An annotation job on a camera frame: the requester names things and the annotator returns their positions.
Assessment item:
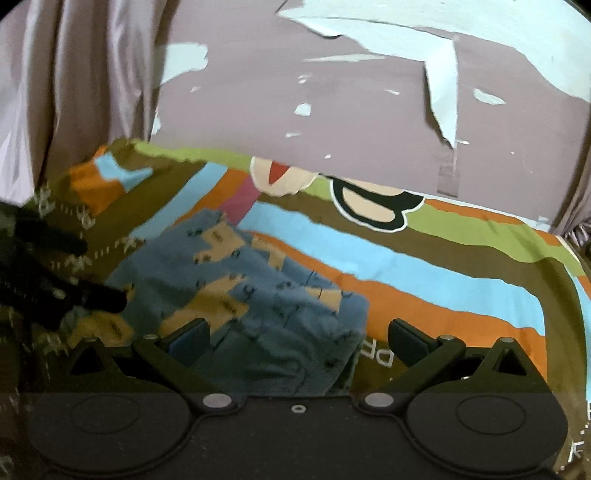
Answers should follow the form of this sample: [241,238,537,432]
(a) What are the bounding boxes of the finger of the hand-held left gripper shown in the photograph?
[16,219,89,257]
[58,279,129,315]

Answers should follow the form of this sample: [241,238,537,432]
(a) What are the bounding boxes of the colourful printed blanket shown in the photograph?
[0,137,591,477]

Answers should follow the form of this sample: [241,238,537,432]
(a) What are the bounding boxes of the blue patterned pants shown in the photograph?
[105,209,371,398]

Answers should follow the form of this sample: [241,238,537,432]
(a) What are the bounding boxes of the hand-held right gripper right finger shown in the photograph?
[353,318,553,411]

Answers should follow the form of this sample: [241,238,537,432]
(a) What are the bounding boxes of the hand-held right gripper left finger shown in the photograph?
[68,318,242,412]

